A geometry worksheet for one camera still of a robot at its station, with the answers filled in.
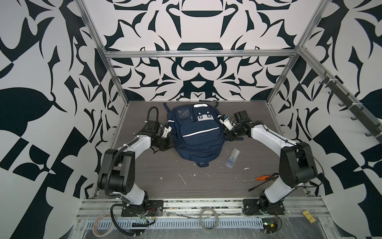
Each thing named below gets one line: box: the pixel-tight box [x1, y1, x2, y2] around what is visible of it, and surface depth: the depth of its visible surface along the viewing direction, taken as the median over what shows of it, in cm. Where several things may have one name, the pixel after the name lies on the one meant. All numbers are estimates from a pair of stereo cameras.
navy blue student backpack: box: [162, 101, 226, 168], surface depth 90 cm
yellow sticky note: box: [301, 209, 317, 224], surface depth 73 cm
